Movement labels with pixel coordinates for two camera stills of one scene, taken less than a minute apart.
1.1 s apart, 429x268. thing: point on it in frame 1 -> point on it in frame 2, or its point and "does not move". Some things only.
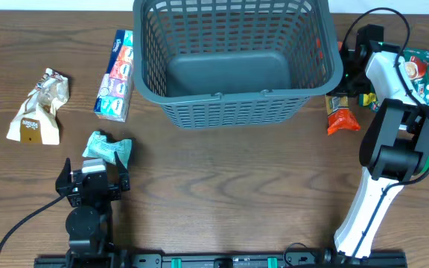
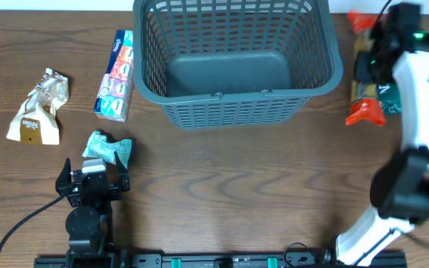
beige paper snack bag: x=36 y=120 does not move
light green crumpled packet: x=100 y=148 does not move
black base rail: x=297 y=259 does not move
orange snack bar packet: x=340 y=117 -> x=366 y=111
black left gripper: x=93 y=188 does not move
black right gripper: x=349 y=86 -> x=380 y=42
